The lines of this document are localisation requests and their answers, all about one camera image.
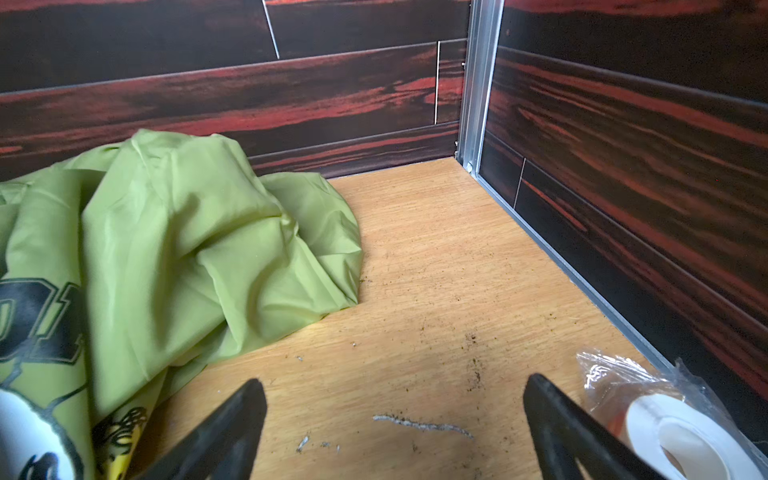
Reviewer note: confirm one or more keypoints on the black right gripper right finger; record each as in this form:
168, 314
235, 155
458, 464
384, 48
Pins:
569, 442

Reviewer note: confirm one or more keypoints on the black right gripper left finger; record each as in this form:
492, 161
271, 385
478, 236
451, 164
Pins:
224, 445

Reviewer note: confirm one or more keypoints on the green jacket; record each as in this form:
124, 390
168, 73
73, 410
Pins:
128, 269

